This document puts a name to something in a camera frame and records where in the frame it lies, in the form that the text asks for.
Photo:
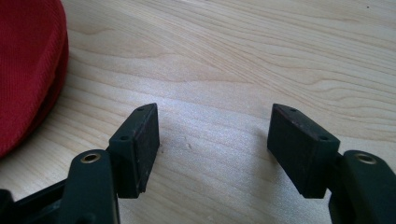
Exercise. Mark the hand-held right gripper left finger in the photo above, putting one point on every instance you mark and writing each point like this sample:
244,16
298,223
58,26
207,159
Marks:
134,152

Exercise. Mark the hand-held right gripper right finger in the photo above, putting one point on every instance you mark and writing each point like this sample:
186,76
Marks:
303,152

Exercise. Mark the red knitted cloth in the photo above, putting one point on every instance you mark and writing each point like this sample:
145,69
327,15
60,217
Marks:
29,62

